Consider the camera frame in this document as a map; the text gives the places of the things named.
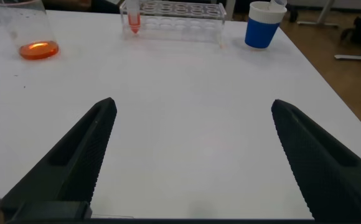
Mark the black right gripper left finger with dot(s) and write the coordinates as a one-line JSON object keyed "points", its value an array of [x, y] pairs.
{"points": [[71, 165]]}

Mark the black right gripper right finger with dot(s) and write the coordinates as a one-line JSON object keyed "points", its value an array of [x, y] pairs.
{"points": [[333, 177]]}

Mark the clear glass beaker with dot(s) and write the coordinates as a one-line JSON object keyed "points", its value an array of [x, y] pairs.
{"points": [[39, 49]]}

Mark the red pigment test tube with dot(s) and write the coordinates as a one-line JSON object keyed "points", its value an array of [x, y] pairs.
{"points": [[134, 18]]}

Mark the clear plastic tube rack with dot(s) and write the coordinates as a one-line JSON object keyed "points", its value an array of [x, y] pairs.
{"points": [[180, 21]]}

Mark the man in black shirt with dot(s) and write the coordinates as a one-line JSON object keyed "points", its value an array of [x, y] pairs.
{"points": [[81, 5]]}

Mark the blue white paper cup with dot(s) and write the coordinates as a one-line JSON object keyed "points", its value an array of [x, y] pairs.
{"points": [[262, 31]]}

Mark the black display stand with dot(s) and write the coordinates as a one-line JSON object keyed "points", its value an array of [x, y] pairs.
{"points": [[293, 14]]}

